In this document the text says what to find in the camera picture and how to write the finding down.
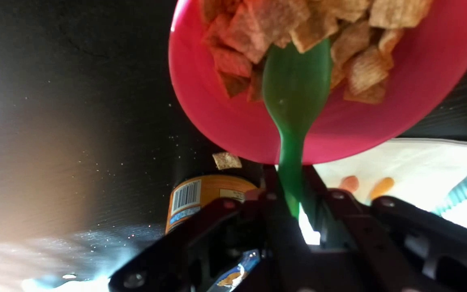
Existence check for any pink plastic bowl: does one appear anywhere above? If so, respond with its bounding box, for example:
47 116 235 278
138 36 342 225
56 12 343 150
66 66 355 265
167 0 467 168

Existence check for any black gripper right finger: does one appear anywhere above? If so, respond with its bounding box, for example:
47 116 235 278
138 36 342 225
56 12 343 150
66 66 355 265
300 168 467 292

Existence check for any loose cereal piece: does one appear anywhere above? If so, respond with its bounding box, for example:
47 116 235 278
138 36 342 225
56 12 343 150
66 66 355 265
210 152 245 173

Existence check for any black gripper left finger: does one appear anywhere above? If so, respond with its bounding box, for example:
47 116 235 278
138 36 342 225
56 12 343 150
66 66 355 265
108 164 321 292

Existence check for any green plastic spoon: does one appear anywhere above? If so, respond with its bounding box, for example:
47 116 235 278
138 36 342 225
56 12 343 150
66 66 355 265
259 38 335 220

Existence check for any yellow jar with barcode label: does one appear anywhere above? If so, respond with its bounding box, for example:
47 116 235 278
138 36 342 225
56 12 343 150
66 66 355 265
163 174 262 236

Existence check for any brown cereal squares heap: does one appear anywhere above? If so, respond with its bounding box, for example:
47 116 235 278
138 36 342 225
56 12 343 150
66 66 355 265
199 0 434 108

